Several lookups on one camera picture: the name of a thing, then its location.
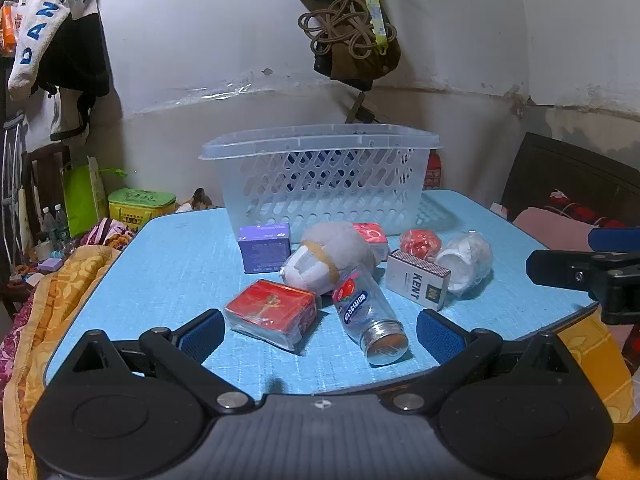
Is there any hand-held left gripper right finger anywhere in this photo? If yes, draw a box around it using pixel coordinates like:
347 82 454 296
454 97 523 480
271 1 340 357
380 309 596 416

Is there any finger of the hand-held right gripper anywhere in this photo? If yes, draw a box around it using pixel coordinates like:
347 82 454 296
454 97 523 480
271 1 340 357
526 249 640 326
587 227 640 252

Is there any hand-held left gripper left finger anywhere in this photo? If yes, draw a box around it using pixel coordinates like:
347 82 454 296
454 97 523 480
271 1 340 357
47 309 253 416

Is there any purple small box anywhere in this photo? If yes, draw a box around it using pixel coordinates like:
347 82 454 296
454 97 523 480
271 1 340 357
237 223 292 274

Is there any pink tissue packet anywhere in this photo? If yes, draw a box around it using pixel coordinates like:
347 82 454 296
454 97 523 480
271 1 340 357
352 222 390 260

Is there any clear plastic basket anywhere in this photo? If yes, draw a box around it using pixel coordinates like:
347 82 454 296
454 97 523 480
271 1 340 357
198 123 444 242

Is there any pink cloth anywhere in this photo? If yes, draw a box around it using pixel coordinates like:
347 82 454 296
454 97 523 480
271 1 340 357
512 207 601 252

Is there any red patterned cloth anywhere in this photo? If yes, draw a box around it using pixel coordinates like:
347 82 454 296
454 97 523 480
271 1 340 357
545 190 640 229

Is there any white cigarette box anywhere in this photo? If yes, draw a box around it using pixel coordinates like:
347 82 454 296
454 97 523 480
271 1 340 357
386 249 452 312

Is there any red wrapped box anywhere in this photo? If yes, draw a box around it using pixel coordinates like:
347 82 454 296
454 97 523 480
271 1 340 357
223 280 318 352

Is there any glass bottle with metal cap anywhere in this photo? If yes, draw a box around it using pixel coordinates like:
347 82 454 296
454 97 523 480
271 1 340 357
331 269 410 367

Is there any white cup in plastic wrap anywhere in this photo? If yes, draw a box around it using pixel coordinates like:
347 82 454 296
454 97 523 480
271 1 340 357
434 231 493 295

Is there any dark wooden headboard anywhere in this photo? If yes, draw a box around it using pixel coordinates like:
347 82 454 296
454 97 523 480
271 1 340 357
501 132 640 231

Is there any red round candy ball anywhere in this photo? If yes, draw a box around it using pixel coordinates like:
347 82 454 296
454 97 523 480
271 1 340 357
400 229 443 261

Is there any small brown figurine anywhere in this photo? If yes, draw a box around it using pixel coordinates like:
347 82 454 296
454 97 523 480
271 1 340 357
177 187 214 211

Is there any grey plush toy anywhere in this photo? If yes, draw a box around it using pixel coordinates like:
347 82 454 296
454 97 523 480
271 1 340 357
280 221 383 297

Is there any yellow-green lidded box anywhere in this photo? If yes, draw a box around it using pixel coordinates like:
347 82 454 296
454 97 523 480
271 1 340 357
107 187 177 228

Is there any orange floral blanket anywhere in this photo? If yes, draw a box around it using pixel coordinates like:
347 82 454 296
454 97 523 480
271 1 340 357
0 217 640 480

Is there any red patterned gift box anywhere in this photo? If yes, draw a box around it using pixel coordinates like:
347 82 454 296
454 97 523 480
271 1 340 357
422 152 443 191

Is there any green paper bag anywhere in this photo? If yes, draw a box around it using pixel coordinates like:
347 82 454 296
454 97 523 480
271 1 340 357
61 156 128 238

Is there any dark wooden rack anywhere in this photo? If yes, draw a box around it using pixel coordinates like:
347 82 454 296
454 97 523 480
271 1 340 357
22 144 72 241

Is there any metal crutch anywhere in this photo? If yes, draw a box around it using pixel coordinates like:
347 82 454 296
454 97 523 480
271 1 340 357
0 114 26 263

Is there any brown hanging bag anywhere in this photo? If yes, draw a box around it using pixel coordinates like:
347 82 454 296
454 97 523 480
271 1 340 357
314 10 402 92

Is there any white and black hanging jacket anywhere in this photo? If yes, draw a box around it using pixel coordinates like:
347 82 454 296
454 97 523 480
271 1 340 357
7 0 111 142

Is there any orange snack packet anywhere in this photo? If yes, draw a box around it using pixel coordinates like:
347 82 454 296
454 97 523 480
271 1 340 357
0 0 24 57

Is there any coiled brown rope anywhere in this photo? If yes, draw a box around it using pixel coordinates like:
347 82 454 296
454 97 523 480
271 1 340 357
298 0 381 58

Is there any green patterned strap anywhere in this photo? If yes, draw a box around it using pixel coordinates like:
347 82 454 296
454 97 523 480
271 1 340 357
357 0 390 56

